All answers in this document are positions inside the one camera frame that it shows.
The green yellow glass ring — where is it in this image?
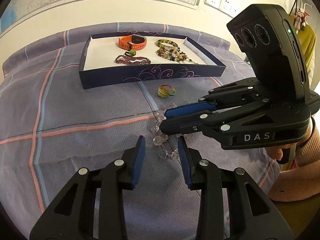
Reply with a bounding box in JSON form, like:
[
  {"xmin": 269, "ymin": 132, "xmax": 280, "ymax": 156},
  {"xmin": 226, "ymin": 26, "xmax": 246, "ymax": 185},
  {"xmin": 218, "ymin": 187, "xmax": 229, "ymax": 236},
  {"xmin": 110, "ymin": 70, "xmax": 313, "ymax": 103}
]
[{"xmin": 157, "ymin": 84, "xmax": 176, "ymax": 99}]

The clear crystal bead bracelet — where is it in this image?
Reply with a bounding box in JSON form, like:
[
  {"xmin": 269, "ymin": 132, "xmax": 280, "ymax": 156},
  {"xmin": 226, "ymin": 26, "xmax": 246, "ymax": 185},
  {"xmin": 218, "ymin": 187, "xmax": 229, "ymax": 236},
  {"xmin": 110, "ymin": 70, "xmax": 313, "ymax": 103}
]
[{"xmin": 150, "ymin": 103, "xmax": 193, "ymax": 160}]

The flower bead bracelet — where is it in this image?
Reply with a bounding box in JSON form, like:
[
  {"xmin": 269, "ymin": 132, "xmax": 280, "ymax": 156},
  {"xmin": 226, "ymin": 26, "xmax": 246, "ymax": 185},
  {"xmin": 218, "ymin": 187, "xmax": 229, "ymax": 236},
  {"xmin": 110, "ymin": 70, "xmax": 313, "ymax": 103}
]
[{"xmin": 157, "ymin": 45, "xmax": 183, "ymax": 62}]

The tortoiseshell bangle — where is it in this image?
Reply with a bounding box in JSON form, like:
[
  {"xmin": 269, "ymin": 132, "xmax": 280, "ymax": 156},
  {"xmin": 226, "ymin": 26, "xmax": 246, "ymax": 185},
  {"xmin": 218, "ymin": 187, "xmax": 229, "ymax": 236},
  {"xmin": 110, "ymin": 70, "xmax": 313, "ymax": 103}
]
[{"xmin": 155, "ymin": 39, "xmax": 178, "ymax": 48}]

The orange watch band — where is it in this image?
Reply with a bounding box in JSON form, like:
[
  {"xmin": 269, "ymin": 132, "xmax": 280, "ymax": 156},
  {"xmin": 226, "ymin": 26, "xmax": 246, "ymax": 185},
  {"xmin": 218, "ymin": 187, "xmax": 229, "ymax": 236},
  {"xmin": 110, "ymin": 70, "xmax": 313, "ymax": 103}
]
[{"xmin": 118, "ymin": 34, "xmax": 147, "ymax": 51}]

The dark red bead bracelet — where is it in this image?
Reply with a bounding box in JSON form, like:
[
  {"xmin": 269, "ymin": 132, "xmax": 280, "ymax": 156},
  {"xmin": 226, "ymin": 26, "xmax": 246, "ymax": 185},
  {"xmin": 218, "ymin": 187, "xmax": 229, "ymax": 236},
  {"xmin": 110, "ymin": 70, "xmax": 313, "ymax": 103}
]
[{"xmin": 114, "ymin": 55, "xmax": 152, "ymax": 66}]

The peach sweater right forearm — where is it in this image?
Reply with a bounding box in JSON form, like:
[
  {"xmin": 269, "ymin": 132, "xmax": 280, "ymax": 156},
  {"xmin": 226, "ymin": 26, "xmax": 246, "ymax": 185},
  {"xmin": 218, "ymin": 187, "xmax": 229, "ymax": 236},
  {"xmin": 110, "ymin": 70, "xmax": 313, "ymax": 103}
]
[{"xmin": 268, "ymin": 126, "xmax": 319, "ymax": 202}]

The dark blue jewelry tray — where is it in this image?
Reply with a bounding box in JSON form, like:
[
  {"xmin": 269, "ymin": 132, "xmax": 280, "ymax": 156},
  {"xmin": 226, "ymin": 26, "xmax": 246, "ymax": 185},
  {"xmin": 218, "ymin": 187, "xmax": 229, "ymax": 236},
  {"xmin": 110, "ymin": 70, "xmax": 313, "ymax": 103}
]
[{"xmin": 79, "ymin": 32, "xmax": 226, "ymax": 89}]

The person right hand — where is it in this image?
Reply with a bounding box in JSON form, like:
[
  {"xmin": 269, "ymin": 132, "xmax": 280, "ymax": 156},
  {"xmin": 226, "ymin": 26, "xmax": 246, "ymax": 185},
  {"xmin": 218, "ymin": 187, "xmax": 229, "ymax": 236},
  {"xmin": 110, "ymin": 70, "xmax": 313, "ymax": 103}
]
[{"xmin": 265, "ymin": 121, "xmax": 313, "ymax": 160}]

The yellow hanging garment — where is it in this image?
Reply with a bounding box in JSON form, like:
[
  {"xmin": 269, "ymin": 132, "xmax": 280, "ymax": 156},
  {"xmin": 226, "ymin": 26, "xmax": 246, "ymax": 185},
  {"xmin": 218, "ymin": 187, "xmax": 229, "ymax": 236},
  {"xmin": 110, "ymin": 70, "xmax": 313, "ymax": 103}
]
[{"xmin": 297, "ymin": 24, "xmax": 316, "ymax": 83}]

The black camera box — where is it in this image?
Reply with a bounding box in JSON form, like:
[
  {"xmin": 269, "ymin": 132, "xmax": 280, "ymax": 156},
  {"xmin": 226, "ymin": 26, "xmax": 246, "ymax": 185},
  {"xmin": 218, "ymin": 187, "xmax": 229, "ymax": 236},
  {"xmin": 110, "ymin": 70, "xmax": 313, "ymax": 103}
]
[{"xmin": 227, "ymin": 4, "xmax": 310, "ymax": 102}]

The white wall socket panel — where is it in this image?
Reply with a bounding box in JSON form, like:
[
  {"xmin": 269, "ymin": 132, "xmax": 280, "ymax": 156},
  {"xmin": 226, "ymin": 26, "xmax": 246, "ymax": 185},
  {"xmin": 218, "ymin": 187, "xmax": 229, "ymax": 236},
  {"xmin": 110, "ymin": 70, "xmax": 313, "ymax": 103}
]
[{"xmin": 204, "ymin": 0, "xmax": 238, "ymax": 17}]

